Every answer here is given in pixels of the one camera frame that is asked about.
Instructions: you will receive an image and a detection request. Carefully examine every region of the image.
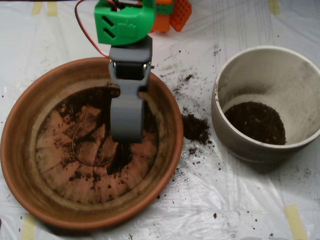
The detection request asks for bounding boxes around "clear plastic sheet cover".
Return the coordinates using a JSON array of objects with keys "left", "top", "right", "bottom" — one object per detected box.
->
[{"left": 0, "top": 0, "right": 320, "bottom": 240}]

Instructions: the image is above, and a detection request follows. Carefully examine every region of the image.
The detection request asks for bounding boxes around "spilled dark soil pile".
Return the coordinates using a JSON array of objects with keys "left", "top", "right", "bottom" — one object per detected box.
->
[{"left": 182, "top": 113, "right": 212, "bottom": 145}]

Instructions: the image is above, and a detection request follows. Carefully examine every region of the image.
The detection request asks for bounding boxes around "orange and green robot base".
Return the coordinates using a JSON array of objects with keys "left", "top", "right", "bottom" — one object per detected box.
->
[{"left": 149, "top": 0, "right": 193, "bottom": 33}]

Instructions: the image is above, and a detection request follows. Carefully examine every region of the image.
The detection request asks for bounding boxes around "beige masking tape strip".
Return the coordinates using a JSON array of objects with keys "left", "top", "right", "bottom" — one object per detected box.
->
[
  {"left": 47, "top": 1, "right": 59, "bottom": 17},
  {"left": 31, "top": 1, "right": 43, "bottom": 16},
  {"left": 21, "top": 213, "right": 37, "bottom": 240},
  {"left": 268, "top": 0, "right": 281, "bottom": 15},
  {"left": 284, "top": 204, "right": 308, "bottom": 240}
]

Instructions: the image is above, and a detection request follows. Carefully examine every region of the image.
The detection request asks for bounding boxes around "terracotta clay saucer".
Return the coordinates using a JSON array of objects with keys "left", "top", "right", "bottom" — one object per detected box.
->
[{"left": 0, "top": 56, "right": 185, "bottom": 231}]

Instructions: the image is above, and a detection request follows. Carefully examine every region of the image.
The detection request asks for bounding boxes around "white ceramic pot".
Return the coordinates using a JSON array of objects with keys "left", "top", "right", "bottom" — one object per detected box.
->
[{"left": 211, "top": 44, "right": 320, "bottom": 173}]

